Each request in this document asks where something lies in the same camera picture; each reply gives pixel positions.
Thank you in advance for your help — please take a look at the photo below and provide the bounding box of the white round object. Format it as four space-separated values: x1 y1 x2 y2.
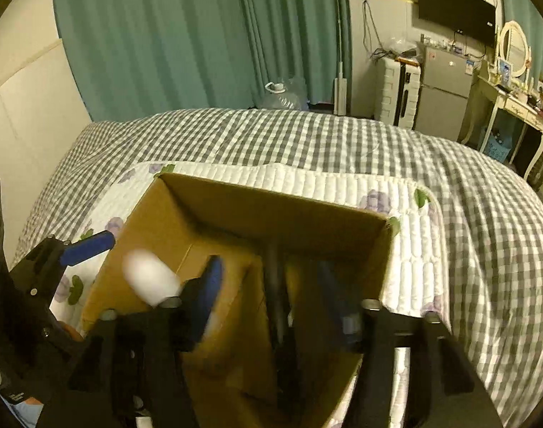
122 249 181 307

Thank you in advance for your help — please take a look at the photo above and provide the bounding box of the brown cardboard box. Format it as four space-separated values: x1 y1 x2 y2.
81 174 394 427

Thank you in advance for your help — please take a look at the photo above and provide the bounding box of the black remote in box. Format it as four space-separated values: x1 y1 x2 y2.
262 243 300 416

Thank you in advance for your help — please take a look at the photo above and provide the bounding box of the white floral quilted mat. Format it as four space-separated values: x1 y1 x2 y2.
48 161 453 428

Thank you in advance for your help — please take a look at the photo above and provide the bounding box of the grey checkered bed cover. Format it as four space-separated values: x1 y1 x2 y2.
16 108 543 427

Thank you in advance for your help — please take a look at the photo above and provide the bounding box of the clear water jug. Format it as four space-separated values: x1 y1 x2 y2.
258 76 308 111

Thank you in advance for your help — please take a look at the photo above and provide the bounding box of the white suitcase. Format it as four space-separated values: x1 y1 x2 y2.
374 56 421 129

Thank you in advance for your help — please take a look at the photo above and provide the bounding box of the grey mini fridge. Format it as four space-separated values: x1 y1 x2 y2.
414 46 473 141

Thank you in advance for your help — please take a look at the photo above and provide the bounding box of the white dressing table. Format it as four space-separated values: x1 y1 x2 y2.
457 72 543 180

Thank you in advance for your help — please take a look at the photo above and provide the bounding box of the oval white vanity mirror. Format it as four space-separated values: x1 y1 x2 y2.
496 20 532 77

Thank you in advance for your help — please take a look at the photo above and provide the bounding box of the black wall television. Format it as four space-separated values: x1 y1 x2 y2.
418 0 496 47

